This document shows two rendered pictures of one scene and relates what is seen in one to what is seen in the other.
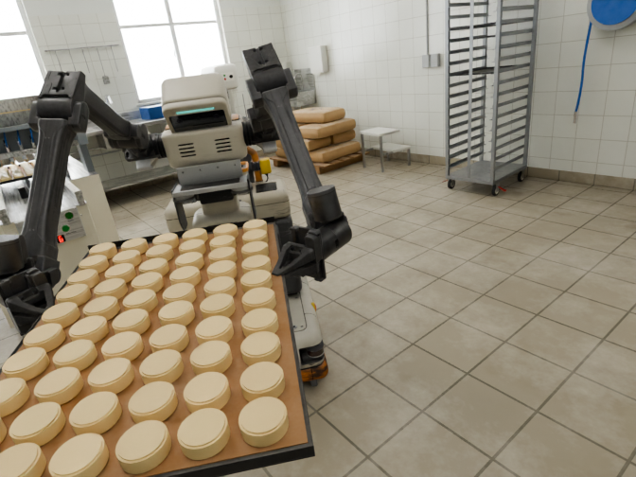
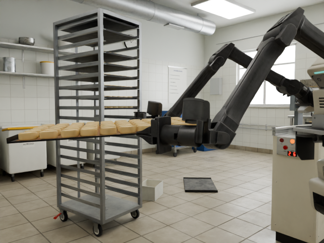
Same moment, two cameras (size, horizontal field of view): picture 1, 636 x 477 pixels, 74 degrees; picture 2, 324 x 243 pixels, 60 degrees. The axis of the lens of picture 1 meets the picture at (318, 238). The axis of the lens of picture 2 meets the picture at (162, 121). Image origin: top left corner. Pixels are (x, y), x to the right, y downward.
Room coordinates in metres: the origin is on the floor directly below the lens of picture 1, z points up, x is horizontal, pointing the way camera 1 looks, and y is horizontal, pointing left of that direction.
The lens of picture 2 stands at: (0.63, -0.76, 1.08)
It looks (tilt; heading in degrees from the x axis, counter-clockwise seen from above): 3 degrees down; 84
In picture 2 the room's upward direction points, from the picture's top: straight up
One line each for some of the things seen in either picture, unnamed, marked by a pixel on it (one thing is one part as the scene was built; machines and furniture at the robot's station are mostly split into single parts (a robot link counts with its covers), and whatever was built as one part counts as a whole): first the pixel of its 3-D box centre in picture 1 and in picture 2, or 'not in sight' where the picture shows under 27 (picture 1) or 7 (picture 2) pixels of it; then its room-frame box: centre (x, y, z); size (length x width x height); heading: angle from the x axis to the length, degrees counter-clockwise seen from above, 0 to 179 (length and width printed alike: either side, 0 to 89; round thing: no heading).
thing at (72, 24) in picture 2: not in sight; (78, 22); (0.20, 1.72, 1.77); 0.64 x 0.03 x 0.03; 137
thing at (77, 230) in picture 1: (51, 228); (293, 146); (1.81, 1.16, 0.77); 0.24 x 0.04 x 0.14; 125
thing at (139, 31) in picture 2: not in sight; (139, 116); (0.71, 1.82, 0.97); 0.03 x 0.03 x 1.70; 47
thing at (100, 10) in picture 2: not in sight; (101, 118); (0.40, 1.49, 0.97); 0.03 x 0.03 x 1.70; 47
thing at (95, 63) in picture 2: not in sight; (79, 65); (0.20, 1.72, 1.41); 0.64 x 0.03 x 0.03; 137
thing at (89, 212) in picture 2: not in sight; (98, 121); (0.33, 1.86, 0.93); 0.64 x 0.51 x 1.78; 137
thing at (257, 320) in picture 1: (259, 323); (88, 131); (0.51, 0.10, 0.99); 0.05 x 0.05 x 0.02
